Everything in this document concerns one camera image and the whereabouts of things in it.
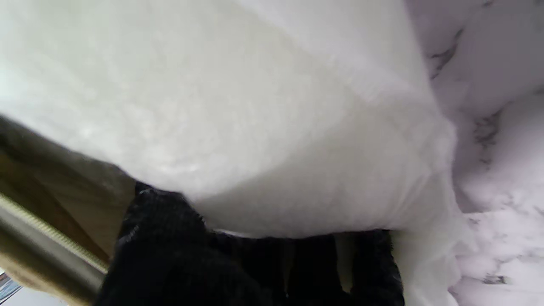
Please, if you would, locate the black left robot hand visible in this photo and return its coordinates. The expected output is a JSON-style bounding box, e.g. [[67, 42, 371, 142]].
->
[[93, 183, 404, 306]]

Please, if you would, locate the brown pillowcase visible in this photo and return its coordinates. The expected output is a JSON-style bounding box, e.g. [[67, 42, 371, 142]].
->
[[0, 115, 136, 304]]

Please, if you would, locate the white pillow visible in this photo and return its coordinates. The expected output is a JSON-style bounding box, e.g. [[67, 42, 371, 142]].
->
[[0, 0, 472, 306]]

